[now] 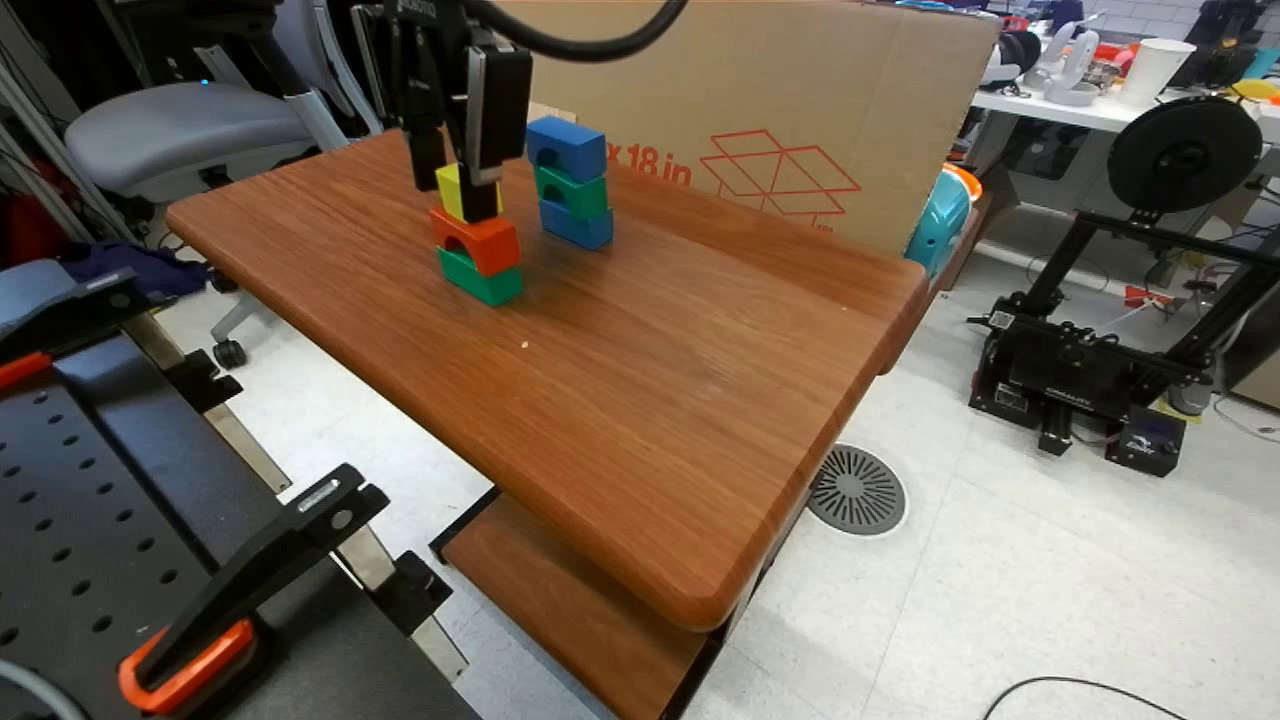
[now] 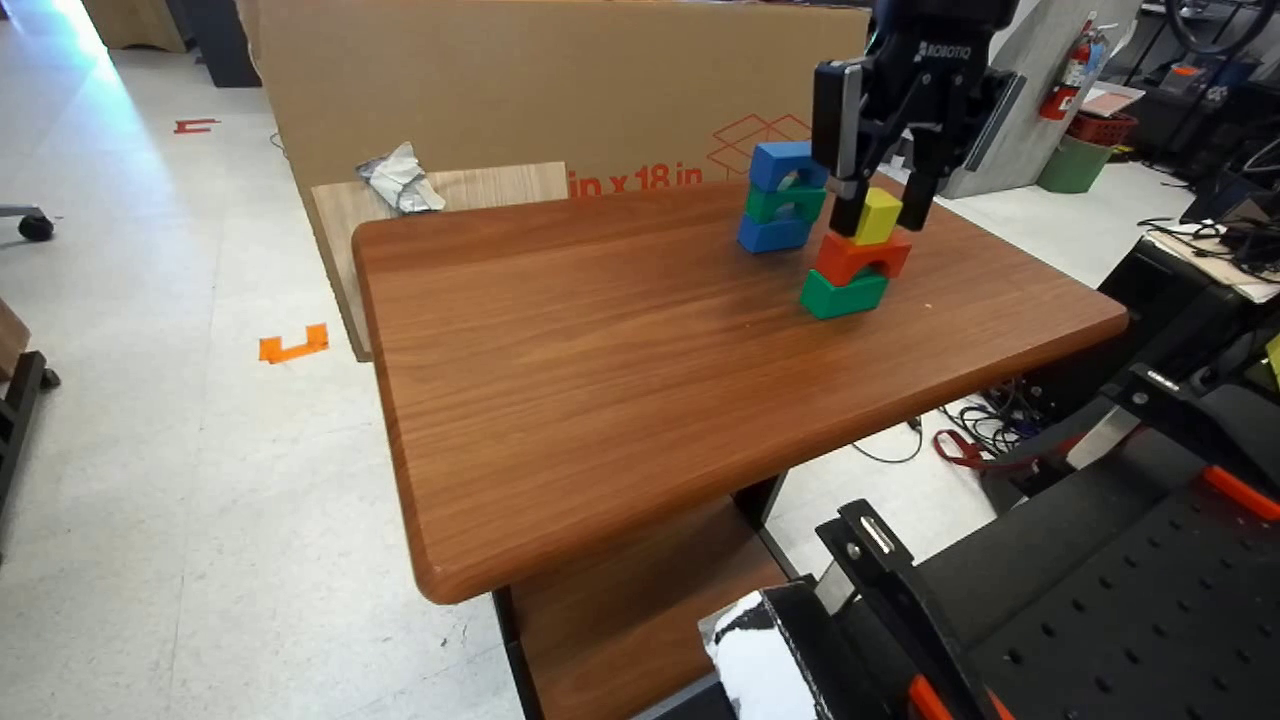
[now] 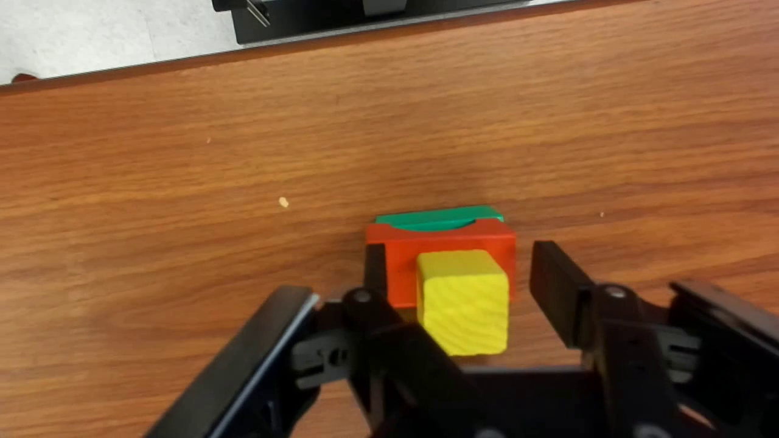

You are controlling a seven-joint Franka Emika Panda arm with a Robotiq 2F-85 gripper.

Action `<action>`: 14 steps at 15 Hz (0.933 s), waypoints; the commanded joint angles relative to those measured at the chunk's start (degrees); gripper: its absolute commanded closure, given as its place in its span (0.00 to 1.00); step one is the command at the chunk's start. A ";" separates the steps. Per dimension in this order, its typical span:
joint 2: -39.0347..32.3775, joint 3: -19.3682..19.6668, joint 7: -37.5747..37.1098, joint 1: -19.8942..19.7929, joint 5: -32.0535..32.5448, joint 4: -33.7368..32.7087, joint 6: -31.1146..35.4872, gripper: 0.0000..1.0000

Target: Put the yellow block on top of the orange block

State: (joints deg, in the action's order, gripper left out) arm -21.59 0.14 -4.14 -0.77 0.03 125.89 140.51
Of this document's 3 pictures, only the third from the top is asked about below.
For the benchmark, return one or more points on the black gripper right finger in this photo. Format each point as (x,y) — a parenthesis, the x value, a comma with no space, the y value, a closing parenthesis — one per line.
(567,294)

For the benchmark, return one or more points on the yellow wooden cube block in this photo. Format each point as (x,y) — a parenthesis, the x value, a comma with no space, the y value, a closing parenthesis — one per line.
(463,306)

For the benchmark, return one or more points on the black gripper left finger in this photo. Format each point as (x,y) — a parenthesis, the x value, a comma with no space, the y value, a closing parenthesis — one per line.
(243,373)

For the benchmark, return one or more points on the orange arch block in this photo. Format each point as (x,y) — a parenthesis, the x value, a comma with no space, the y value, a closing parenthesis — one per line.
(401,263)

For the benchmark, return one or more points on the green arch block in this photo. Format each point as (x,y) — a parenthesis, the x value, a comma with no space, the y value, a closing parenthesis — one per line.
(439,219)

